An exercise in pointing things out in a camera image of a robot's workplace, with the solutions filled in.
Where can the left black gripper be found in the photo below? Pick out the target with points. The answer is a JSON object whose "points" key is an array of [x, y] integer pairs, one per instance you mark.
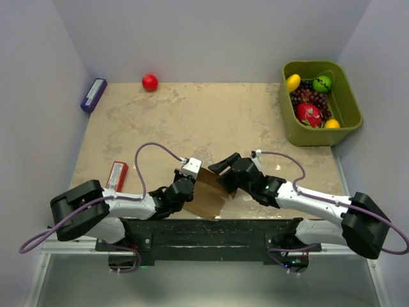
{"points": [[178, 175]]}

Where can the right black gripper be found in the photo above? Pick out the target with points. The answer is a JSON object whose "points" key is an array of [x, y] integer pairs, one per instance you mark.
{"points": [[220, 167]]}

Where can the brown cardboard box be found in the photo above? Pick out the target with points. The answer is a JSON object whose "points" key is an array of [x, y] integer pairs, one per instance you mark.
{"points": [[209, 196]]}

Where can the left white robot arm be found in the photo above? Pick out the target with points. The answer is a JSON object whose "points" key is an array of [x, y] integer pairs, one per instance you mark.
{"points": [[93, 211]]}

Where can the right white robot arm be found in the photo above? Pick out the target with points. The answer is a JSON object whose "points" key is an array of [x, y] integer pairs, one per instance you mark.
{"points": [[356, 222]]}

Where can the red rectangular box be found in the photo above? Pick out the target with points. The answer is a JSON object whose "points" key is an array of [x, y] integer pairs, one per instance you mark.
{"points": [[117, 176]]}

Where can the purple rectangular box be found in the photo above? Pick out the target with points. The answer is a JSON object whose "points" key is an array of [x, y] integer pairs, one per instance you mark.
{"points": [[93, 96]]}

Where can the red dragon fruit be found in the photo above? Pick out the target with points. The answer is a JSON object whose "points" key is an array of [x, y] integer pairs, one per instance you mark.
{"points": [[309, 115]]}

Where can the red tomato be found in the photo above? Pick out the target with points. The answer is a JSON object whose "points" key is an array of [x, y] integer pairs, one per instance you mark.
{"points": [[150, 82]]}

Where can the purple grapes bunch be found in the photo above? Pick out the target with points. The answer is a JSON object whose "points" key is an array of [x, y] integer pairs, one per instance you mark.
{"points": [[306, 94]]}

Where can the green plastic bin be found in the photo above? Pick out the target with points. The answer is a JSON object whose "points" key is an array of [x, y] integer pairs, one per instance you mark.
{"points": [[342, 104]]}

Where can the yellow lemon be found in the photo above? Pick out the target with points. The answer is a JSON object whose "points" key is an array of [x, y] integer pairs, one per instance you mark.
{"points": [[293, 82]]}

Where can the small yellow orange fruit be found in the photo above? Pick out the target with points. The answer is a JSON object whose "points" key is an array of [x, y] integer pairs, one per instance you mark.
{"points": [[332, 124]]}

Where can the green striped fruit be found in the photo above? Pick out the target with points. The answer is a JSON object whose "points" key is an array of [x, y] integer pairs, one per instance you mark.
{"points": [[322, 84]]}

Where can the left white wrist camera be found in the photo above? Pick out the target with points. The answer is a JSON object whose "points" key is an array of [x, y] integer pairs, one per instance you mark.
{"points": [[191, 166]]}

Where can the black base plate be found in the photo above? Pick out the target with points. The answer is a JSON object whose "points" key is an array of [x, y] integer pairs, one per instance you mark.
{"points": [[268, 241]]}

